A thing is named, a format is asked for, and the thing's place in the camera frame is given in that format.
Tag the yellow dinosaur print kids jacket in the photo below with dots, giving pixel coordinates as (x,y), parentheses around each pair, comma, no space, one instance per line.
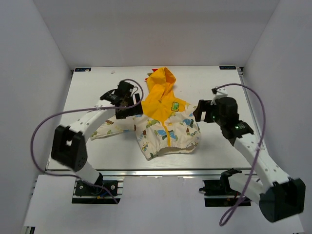
(167,124)

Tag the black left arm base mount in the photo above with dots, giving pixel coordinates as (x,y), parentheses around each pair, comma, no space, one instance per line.
(85,194)

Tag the aluminium right side rail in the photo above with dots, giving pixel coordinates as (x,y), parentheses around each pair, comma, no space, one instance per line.
(246,92)

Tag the dark blue corner label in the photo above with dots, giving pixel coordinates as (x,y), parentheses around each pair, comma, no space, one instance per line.
(87,69)
(227,67)

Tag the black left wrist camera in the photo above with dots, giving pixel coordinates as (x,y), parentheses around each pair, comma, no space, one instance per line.
(123,90)

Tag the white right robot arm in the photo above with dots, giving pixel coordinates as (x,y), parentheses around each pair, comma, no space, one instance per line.
(277,194)

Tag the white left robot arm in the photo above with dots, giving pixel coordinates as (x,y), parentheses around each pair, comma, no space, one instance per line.
(69,142)

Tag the dark blue corner label right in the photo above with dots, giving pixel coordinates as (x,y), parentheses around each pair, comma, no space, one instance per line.
(227,67)

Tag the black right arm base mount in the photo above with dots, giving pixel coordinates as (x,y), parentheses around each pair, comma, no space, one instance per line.
(215,188)

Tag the dark blue corner label left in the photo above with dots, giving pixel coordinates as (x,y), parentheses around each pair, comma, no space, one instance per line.
(87,69)

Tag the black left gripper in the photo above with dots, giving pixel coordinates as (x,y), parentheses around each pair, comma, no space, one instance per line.
(136,109)

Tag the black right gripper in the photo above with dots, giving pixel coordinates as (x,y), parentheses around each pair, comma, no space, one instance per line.
(202,107)

